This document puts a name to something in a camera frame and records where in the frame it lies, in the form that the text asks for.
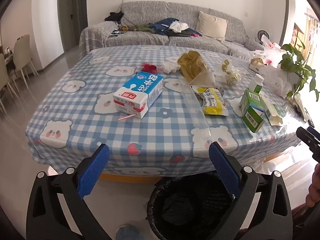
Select yellow paper bag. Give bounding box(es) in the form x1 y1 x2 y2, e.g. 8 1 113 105
177 51 216 87

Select blue white milk carton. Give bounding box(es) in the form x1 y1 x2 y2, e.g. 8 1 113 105
113 71 164 119

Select white cloth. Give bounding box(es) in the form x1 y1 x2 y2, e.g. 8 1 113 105
169 22 189 33

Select yellow snack packet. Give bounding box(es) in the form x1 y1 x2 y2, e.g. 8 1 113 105
191 86 229 117

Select blue jacket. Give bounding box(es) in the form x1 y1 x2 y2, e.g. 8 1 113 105
149 17 179 34

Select dark door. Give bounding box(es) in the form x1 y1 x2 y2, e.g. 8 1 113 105
58 0 88 53

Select dark green garment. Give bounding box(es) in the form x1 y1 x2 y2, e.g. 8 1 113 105
117 24 155 34

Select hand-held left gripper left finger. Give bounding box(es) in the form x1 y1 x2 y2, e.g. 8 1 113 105
26 143 118 240

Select white plastic bag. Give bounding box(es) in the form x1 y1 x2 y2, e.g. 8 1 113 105
260 66 293 97

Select white folded papers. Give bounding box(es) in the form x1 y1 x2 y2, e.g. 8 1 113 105
292 94 311 123

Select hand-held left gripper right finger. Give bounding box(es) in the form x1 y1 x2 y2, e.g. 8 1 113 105
209 142 293 240

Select red print plastic bag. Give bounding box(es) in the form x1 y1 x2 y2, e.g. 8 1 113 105
260 35 288 68

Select gold clear plastic wrapper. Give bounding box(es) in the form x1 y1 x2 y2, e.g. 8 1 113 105
221 59 242 85

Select white bottle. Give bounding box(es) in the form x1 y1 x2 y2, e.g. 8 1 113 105
251 74 265 93

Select wooden table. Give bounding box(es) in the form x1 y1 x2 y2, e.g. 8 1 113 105
99 171 163 184

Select white tissue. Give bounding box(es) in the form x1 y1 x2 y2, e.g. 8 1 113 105
161 57 181 74

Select blue checked tablecloth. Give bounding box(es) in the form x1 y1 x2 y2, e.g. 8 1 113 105
25 45 310 178

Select brown paper bag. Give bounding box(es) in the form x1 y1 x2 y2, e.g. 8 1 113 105
248 54 268 73

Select beige pillow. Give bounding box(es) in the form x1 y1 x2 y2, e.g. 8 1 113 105
196 11 228 40

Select clear plastic sheet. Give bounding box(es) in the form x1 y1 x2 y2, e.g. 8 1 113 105
181 77 213 143

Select white green medicine box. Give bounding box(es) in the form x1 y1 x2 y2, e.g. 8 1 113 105
259 96 284 128

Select person's right hand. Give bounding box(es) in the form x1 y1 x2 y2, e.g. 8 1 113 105
305 163 320 208

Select white plant pot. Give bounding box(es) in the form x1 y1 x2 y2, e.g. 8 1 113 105
285 68 304 95

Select grey sofa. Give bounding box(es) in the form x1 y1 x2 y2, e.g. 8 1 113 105
79 1 265 56

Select black trash bin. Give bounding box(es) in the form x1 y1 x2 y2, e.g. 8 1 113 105
146 171 237 240

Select black charger cable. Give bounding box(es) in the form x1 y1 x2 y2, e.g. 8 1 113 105
117 0 138 27

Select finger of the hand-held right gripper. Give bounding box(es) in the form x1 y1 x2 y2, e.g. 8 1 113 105
307 126 320 140
296 127 320 163

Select red wrapper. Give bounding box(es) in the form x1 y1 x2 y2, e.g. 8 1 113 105
141 63 157 74

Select green potted plant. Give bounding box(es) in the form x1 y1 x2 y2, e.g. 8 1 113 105
279 39 320 102

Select blue fuzzy slipper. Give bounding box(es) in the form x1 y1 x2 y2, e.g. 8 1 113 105
115 224 150 240

